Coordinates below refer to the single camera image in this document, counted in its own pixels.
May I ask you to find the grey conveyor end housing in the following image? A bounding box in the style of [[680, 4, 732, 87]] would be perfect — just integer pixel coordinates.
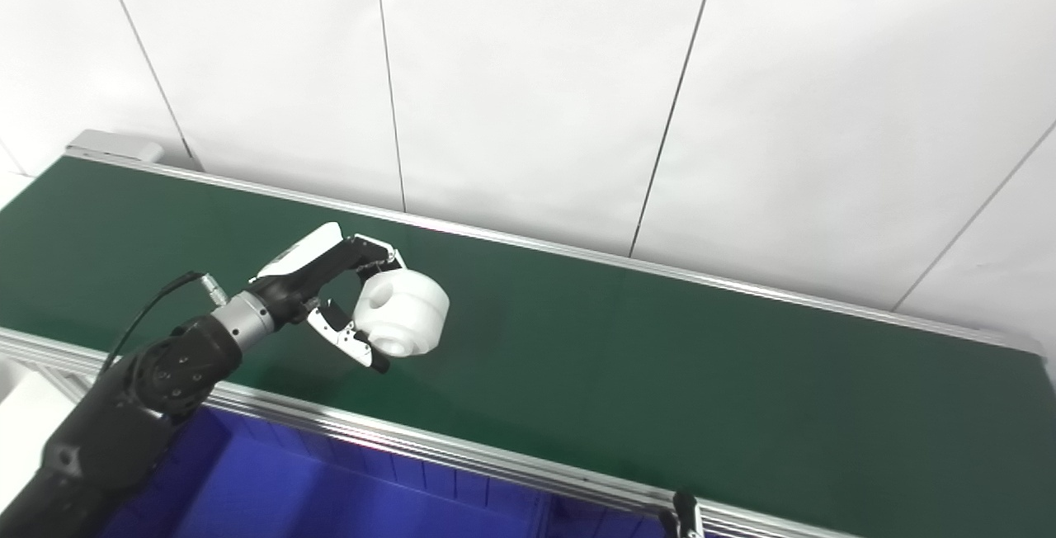
[[65, 130, 204, 172]]

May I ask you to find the green conveyor belt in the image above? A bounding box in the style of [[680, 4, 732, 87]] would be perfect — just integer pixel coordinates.
[[0, 150, 1056, 538], [0, 157, 1056, 538]]

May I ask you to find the blue plastic bin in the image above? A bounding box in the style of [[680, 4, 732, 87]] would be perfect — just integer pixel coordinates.
[[544, 495, 671, 538], [97, 404, 552, 538]]

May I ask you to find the aluminium conveyor support leg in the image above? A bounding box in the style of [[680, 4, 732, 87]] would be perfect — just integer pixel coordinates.
[[33, 363, 101, 405]]

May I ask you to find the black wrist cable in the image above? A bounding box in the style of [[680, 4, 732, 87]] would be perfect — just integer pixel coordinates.
[[99, 271, 230, 375]]

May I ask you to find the white round plastic part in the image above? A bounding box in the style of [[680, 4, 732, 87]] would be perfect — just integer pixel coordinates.
[[353, 269, 450, 358]]

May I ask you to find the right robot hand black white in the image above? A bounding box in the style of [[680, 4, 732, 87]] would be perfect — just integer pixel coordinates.
[[658, 490, 704, 538]]

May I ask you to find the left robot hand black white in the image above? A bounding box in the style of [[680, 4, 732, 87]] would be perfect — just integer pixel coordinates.
[[247, 222, 409, 374]]

